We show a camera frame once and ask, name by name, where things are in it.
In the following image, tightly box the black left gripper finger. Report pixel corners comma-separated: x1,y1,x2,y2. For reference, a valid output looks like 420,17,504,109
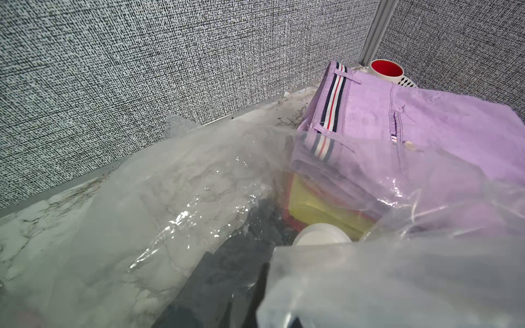
241,262,270,328

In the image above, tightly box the black garment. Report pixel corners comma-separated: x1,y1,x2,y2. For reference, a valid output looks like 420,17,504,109
153,199,298,327

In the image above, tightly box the yellow garment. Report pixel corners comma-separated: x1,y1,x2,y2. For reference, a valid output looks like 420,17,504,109
287,174,376,241

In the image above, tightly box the clear plastic vacuum bag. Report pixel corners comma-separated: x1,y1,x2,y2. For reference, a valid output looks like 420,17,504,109
1,121,524,327

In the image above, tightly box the purple garment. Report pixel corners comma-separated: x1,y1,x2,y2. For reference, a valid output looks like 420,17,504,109
291,61,524,235

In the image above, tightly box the white vacuum bag valve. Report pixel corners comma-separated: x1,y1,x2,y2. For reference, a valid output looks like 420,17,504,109
293,223,351,246

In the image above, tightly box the white patterned saucer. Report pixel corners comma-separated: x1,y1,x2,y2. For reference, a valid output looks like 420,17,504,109
398,75,418,88

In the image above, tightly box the white cup red inside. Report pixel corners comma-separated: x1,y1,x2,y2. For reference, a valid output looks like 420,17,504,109
369,59,404,84

